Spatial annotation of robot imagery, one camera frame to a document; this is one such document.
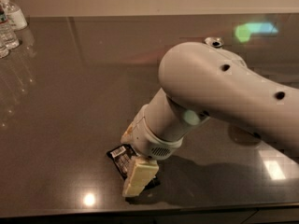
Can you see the white pump sanitizer bottle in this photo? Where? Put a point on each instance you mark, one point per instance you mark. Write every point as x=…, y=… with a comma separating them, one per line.
x=14, y=15

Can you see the black rxbar chocolate wrapper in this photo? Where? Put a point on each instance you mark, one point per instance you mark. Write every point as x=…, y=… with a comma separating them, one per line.
x=121, y=157

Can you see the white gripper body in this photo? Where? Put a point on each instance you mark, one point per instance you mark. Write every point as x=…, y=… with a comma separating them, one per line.
x=146, y=141

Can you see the green soda can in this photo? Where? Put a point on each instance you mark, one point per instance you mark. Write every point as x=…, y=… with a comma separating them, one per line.
x=215, y=42

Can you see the clear water bottle at edge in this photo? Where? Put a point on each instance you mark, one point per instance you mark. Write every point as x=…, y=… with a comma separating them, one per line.
x=3, y=50

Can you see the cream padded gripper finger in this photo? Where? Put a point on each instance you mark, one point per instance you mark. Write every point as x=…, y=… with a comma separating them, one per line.
x=140, y=172

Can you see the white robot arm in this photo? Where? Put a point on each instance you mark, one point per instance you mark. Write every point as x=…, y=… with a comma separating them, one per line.
x=199, y=82

